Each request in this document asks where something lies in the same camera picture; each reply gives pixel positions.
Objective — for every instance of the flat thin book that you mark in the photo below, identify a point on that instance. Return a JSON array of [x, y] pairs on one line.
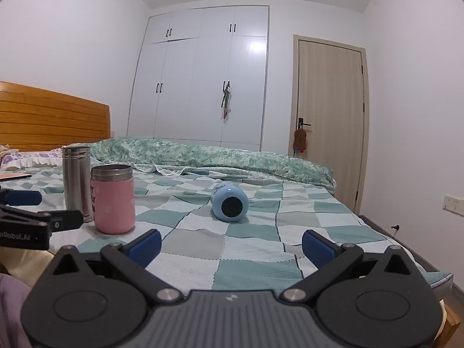
[[14, 176]]

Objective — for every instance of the pink cup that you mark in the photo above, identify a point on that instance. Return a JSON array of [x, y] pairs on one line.
[[113, 203]]

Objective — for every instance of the brown hanging bag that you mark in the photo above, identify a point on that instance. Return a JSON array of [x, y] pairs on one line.
[[300, 139]]

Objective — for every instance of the beige cloth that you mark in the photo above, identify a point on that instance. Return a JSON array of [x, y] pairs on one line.
[[21, 264]]

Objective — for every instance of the light blue bottle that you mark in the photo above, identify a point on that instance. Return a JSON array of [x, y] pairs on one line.
[[229, 205]]

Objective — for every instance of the checkered bed sheet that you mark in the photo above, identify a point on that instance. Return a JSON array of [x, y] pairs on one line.
[[217, 239]]

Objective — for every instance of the stainless steel thermos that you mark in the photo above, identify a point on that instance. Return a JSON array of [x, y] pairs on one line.
[[74, 181]]

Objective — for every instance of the wooden headboard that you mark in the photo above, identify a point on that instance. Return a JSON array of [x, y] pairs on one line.
[[47, 118]]

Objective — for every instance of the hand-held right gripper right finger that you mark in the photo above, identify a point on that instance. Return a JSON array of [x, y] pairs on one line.
[[319, 248]]

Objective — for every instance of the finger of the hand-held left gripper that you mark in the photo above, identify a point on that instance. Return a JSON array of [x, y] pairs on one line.
[[23, 197], [67, 220]]

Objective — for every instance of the light wooden door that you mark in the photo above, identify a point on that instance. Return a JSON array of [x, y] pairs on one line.
[[328, 116]]

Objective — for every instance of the purple floral pillow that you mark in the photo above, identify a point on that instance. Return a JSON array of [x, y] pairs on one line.
[[25, 157]]

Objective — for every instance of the white wardrobe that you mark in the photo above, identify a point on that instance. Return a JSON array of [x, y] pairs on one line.
[[199, 79]]

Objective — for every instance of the purple clothing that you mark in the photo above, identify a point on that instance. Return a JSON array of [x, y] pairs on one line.
[[12, 315]]

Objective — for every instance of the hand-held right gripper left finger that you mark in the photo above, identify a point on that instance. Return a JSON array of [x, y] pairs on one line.
[[147, 248]]

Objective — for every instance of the wooden bed frame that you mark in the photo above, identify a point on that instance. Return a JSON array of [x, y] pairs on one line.
[[451, 319]]

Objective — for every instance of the green floral quilt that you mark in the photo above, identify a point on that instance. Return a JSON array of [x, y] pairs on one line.
[[224, 159]]

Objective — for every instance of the white wall socket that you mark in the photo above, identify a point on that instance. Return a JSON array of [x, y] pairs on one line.
[[454, 206]]

